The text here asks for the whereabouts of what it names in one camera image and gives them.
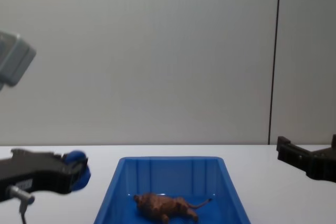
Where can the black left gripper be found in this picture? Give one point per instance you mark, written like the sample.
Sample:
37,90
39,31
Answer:
18,171

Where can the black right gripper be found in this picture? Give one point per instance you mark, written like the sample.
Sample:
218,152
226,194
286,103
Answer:
324,165

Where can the blue round toy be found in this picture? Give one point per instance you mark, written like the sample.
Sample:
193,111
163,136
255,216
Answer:
84,179

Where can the blue plastic bin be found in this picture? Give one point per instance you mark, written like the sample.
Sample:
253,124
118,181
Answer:
115,192

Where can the brown toy lion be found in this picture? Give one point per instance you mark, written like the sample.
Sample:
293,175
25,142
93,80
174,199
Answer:
162,204

